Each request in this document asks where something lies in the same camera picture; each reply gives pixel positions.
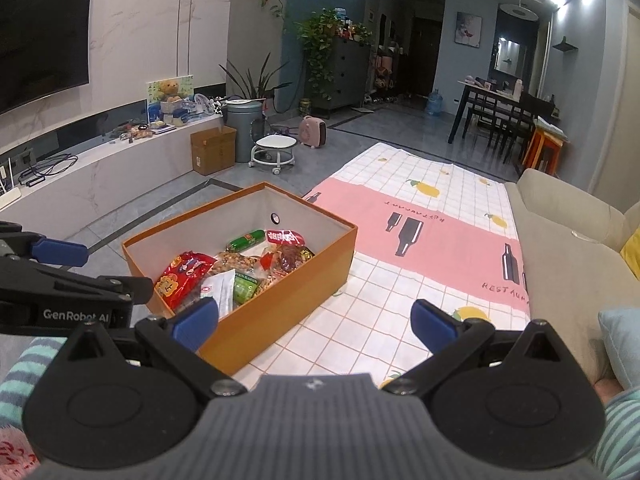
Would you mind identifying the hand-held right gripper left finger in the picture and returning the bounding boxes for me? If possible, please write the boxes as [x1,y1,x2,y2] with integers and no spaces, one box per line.
[62,297,246,401]

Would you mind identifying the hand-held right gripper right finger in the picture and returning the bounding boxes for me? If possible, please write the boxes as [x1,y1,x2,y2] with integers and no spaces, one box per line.
[382,299,573,398]

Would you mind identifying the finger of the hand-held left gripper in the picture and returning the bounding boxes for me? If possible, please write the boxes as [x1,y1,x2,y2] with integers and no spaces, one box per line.
[0,262,153,306]
[0,221,90,267]

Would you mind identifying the silver white snack pouch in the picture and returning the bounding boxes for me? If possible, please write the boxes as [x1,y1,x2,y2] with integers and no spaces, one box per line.
[202,269,236,318]

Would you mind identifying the red snack bag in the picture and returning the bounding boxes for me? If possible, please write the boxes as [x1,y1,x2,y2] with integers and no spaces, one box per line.
[155,252,216,311]

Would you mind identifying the green biscuit packet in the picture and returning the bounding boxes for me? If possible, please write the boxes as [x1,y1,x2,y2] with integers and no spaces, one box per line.
[235,272,261,306]

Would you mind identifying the peanut snack packet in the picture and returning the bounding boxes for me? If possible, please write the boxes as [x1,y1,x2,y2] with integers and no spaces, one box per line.
[215,252,261,281]

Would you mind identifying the orange storage box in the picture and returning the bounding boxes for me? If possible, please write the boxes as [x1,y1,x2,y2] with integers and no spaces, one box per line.
[121,181,359,377]

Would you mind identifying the green sausage stick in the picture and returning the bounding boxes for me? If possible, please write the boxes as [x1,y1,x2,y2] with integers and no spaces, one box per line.
[226,230,266,252]

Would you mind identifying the brown jerky packet red label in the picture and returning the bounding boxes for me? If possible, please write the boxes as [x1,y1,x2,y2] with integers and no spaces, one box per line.
[260,230,317,286]

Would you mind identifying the person's left forearm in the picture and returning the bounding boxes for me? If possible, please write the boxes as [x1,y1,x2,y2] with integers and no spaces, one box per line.
[0,335,68,428]

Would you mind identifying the white router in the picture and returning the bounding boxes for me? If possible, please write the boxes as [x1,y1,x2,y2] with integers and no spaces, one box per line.
[0,157,21,211]

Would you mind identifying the white marble TV console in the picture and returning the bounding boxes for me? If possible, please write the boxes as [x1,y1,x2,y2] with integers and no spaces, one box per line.
[0,110,226,241]

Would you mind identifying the beige sofa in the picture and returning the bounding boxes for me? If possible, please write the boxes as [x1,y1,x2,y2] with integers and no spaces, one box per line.
[505,167,640,391]

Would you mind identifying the pink fluffy cloth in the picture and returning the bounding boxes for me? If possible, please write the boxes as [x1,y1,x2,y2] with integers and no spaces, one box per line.
[0,422,41,480]

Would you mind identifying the cardboard box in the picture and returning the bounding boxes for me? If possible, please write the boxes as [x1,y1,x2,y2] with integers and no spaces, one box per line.
[190,125,237,177]

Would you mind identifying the small toy clutter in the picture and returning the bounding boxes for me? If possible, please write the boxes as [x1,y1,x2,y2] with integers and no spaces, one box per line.
[107,92,223,143]

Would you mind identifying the white rolling stool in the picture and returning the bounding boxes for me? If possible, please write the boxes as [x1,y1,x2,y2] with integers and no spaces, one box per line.
[248,135,297,176]

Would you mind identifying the light blue pillow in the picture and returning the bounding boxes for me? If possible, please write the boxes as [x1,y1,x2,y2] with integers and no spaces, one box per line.
[597,307,640,391]

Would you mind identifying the grey trash bin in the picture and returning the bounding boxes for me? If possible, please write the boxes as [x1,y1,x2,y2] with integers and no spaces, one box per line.
[222,100,264,163]

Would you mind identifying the teddy bear picture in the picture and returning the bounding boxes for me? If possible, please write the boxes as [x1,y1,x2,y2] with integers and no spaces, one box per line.
[146,76,195,111]

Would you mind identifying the orange stool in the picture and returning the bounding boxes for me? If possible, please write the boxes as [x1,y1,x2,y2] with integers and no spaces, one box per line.
[525,120,568,176]

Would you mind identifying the yellow pillow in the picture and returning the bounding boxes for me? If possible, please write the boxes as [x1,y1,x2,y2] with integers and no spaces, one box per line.
[620,227,640,281]

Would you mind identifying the black television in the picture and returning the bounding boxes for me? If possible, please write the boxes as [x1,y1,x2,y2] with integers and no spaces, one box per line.
[0,0,96,116]

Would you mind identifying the pink heater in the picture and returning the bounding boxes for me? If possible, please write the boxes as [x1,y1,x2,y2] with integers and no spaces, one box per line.
[298,115,328,151]

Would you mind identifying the dark dining chair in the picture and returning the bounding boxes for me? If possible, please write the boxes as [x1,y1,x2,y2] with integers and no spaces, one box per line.
[500,92,551,161]

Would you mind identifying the long-leaved potted plant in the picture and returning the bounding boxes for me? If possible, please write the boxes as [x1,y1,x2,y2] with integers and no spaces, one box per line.
[220,60,291,111]

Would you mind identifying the dark dining table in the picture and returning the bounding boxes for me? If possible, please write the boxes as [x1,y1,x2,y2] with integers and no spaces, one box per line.
[448,80,536,161]

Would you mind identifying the shoe rack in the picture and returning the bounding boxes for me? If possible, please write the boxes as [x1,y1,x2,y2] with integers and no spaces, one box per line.
[372,45,406,103]

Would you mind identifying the grey dresser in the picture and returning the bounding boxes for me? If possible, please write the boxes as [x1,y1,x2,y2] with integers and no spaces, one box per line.
[305,40,373,113]

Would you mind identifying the hanging green plant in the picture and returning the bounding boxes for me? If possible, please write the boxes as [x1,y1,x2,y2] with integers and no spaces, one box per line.
[295,10,346,101]

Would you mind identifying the round pendant lamp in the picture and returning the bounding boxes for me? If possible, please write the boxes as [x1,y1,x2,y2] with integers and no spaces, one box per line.
[500,2,538,23]

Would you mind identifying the black cables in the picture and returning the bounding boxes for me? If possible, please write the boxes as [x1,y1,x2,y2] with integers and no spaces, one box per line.
[17,152,78,186]

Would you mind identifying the framed wall picture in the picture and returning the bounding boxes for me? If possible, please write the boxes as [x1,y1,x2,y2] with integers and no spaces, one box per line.
[455,12,483,48]

